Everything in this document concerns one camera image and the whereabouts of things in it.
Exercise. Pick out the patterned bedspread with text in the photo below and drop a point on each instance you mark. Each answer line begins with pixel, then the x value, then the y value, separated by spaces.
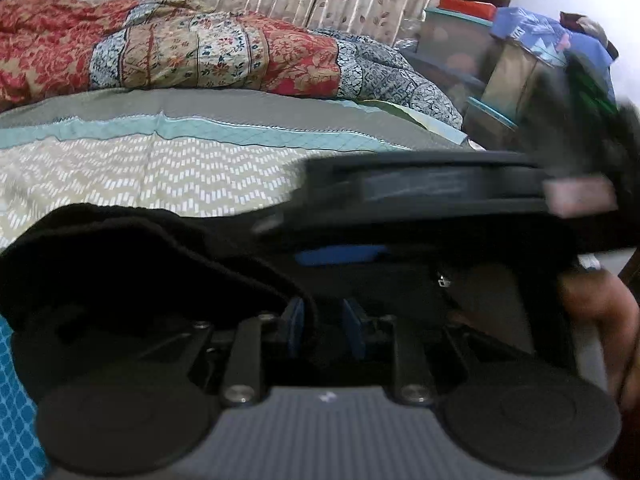
pixel 198 153

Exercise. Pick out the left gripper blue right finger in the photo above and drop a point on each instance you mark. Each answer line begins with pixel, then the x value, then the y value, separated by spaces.
pixel 388 352

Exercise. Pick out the light green yellow cloth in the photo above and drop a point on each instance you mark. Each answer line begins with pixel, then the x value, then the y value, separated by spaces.
pixel 433 125

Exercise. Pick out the cardboard box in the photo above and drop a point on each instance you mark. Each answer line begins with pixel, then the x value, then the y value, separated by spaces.
pixel 512 80

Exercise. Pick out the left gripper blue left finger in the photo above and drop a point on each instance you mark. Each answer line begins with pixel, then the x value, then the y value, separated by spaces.
pixel 262 349

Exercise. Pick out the clear storage bin teal lid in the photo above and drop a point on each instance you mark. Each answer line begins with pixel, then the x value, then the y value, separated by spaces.
pixel 457 52

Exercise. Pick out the blue printed bag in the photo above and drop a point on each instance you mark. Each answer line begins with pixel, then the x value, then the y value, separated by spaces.
pixel 550 41

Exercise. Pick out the patchwork floral quilt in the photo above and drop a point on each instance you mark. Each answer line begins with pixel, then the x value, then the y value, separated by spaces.
pixel 60 47

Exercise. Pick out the black pants with zippers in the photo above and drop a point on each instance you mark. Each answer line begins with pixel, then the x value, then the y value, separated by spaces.
pixel 88 285

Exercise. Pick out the person's right hand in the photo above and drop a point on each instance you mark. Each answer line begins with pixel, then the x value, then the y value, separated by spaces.
pixel 602 298

